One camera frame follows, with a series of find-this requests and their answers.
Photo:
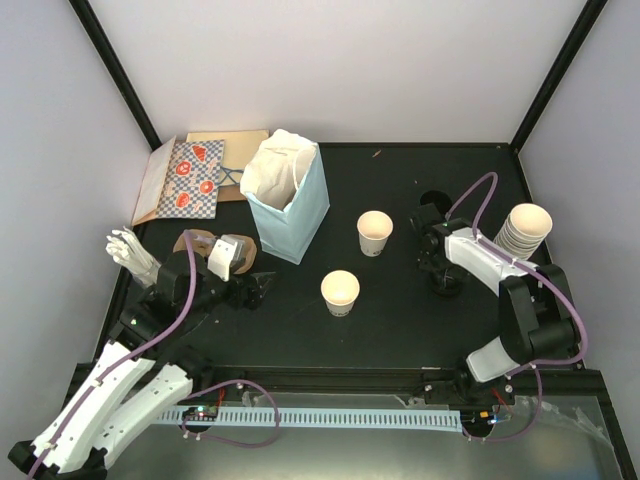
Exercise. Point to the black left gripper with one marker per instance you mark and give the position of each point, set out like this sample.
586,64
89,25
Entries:
255,295

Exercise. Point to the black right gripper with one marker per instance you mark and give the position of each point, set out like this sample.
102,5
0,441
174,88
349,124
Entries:
423,262

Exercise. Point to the light blue paper bag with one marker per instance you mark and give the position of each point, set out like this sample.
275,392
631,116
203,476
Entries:
286,188

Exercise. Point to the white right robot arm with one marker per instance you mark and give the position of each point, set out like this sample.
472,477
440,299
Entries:
537,321

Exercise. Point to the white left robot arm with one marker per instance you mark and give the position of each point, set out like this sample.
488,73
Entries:
145,367

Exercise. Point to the black paper cup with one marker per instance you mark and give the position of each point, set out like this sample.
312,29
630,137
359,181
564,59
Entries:
439,199

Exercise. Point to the brown kraft paper bag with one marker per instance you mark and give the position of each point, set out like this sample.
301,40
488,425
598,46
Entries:
230,193

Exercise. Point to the tall stack of paper cups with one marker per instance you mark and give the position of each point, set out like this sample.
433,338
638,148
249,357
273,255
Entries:
524,229

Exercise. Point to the blue checkered paper bag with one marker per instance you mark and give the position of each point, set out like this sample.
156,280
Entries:
194,176

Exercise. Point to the tan kraft paper bag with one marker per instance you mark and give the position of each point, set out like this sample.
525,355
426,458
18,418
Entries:
239,148

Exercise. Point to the white orange-edged paper bag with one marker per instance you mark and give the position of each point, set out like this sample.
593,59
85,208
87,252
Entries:
152,184

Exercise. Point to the small electronics board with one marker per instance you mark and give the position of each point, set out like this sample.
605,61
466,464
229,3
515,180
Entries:
200,413

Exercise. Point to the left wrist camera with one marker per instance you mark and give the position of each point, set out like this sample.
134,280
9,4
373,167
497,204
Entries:
225,252

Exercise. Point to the light blue slotted cable duct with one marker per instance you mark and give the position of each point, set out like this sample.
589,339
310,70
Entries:
432,420

